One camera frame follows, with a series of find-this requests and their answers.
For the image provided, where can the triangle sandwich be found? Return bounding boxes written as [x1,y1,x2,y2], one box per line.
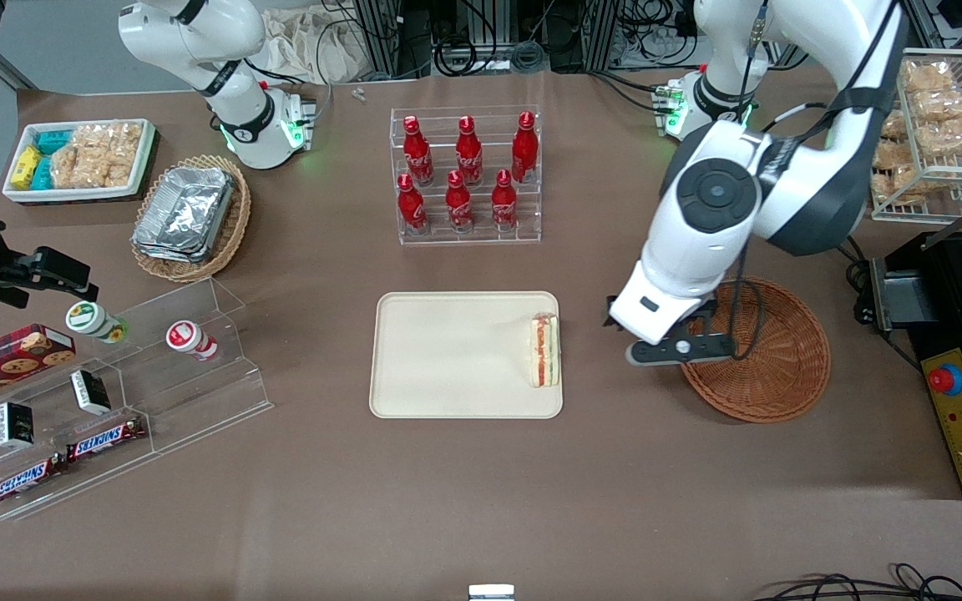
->
[528,312,562,390]

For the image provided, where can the brown round wicker basket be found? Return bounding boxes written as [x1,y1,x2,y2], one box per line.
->
[680,276,831,424]

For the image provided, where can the aluminium foil tray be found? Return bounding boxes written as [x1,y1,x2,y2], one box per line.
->
[132,165,236,265]

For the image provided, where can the light oval wicker basket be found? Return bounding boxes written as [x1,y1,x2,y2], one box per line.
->
[130,154,252,283]

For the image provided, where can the beige rectangular tray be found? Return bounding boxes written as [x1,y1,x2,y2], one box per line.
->
[369,290,564,420]

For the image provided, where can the green lid yoghurt cup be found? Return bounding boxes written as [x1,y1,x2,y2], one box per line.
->
[65,300,130,345]

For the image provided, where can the white rectangular plastic bin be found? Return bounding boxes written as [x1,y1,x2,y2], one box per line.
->
[2,119,156,205]

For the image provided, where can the small yellow box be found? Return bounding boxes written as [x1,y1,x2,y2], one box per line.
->
[11,146,43,190]

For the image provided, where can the red plaid cookie box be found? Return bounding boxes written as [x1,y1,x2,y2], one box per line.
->
[0,324,78,411]

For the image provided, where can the small black white box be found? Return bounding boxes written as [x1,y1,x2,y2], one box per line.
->
[70,370,113,417]
[0,402,36,450]

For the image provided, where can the red lid yoghurt cup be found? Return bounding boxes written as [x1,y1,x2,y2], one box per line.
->
[165,321,220,362]

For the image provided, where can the clear acrylic bottle rack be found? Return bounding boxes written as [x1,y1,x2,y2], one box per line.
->
[389,105,543,246]

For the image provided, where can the Snickers chocolate bar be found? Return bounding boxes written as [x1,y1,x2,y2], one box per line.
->
[0,455,65,508]
[66,415,148,463]

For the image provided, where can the red cola bottle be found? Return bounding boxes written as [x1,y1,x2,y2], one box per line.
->
[491,169,519,233]
[397,174,429,235]
[455,116,484,187]
[445,170,475,234]
[511,111,539,184]
[403,116,435,187]

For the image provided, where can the clear acrylic stepped stand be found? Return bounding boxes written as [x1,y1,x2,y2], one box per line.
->
[0,277,275,523]

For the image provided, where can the grey metal box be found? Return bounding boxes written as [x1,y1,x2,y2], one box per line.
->
[869,257,941,335]

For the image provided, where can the black machine housing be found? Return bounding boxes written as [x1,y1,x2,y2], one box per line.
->
[869,230,962,502]

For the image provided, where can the beige crumpled cloth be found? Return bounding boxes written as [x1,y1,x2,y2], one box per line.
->
[260,7,365,84]

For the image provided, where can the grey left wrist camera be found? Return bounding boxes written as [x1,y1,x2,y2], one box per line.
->
[625,332,737,369]

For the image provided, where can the black floor cables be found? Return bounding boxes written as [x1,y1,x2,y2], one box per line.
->
[752,563,962,601]

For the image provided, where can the coiled black cable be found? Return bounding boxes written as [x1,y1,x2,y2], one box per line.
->
[434,37,504,78]

